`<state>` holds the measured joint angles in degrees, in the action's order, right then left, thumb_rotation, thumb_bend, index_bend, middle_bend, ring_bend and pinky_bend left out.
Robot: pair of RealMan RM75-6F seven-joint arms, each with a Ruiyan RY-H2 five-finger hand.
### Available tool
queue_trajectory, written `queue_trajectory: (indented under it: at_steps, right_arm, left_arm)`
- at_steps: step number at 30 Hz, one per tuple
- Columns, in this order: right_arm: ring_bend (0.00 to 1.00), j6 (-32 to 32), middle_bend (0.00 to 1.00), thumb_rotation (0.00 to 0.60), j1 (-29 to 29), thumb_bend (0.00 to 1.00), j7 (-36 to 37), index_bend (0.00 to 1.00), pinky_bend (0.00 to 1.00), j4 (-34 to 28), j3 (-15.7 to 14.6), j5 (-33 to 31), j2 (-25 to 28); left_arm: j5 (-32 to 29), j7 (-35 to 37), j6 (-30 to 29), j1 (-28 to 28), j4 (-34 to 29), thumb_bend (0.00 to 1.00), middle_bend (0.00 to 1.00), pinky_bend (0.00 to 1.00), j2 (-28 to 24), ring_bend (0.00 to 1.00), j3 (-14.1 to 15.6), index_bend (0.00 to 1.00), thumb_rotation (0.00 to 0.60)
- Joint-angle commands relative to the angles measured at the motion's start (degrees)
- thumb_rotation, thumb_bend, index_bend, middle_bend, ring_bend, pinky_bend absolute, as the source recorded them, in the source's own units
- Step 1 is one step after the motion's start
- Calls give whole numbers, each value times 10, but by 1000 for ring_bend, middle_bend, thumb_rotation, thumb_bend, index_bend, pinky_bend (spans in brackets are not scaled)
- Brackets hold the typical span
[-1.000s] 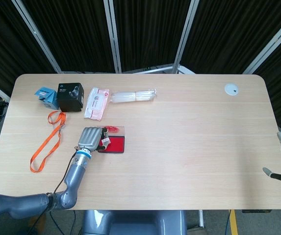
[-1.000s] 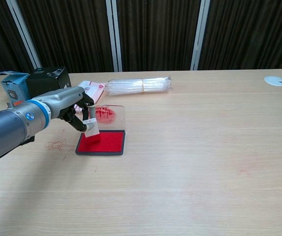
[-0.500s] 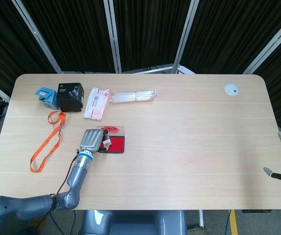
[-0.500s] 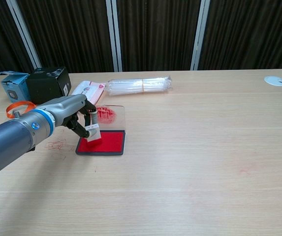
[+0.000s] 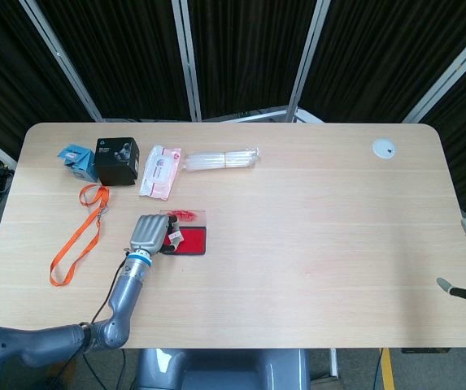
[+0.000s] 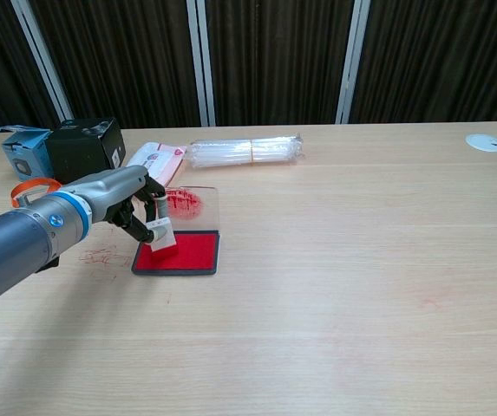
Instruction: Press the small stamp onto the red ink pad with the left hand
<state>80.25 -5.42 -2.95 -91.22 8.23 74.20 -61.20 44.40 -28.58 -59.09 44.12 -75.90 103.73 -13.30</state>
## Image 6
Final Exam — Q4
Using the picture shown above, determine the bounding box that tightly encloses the red ink pad case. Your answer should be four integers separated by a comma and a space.
131, 185, 222, 276

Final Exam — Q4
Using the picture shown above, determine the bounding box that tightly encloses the blue cardboard box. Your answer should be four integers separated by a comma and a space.
0, 125, 54, 181

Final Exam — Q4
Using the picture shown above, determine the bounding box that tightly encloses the white pink wet wipes pack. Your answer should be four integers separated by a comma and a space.
124, 141, 187, 187

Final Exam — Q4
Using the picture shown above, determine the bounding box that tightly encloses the white round cable grommet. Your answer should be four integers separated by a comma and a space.
465, 133, 497, 153

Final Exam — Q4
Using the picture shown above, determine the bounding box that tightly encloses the white framed black partition screen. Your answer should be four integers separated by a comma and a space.
0, 0, 497, 144

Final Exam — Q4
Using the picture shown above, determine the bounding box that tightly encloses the clear pack of straws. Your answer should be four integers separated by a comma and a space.
186, 133, 306, 169

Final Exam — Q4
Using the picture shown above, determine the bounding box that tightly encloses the orange lanyard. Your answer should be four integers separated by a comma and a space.
10, 177, 63, 210

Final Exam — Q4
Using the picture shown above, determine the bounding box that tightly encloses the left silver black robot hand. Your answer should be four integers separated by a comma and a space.
59, 165, 173, 244

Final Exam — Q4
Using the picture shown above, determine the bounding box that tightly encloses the small red white stamp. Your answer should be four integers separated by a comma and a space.
147, 218, 180, 262

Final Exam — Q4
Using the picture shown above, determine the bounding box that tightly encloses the black cardboard box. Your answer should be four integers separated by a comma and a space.
44, 116, 127, 185

